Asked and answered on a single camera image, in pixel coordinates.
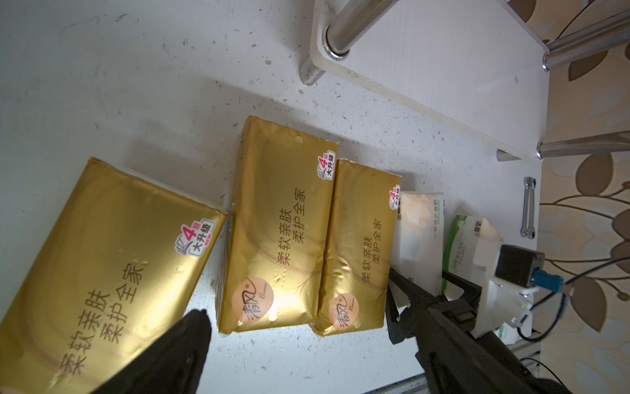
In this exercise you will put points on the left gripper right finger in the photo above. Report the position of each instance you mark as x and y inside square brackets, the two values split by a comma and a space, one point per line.
[463, 364]

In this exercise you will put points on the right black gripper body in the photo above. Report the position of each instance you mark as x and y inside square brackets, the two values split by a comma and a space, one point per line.
[459, 316]

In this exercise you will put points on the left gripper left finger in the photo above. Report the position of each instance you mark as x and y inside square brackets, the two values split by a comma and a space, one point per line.
[172, 364]

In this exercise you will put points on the white tissue pack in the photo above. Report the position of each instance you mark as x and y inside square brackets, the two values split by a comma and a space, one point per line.
[508, 335]
[462, 244]
[419, 240]

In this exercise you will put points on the gold tissue pack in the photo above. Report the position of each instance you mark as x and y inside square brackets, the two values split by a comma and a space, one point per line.
[115, 273]
[280, 210]
[359, 246]

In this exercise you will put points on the white two-tier shelf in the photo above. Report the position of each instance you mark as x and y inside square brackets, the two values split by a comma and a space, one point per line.
[471, 65]

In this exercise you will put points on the silver wrench right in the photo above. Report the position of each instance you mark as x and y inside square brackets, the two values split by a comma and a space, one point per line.
[530, 228]

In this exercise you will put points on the silver wrench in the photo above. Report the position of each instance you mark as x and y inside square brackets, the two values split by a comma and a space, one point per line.
[527, 184]
[530, 228]

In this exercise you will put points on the silver wrench left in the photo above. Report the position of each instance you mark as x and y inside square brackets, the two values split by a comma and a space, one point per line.
[527, 184]

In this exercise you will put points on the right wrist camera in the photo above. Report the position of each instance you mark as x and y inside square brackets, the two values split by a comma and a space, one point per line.
[513, 275]

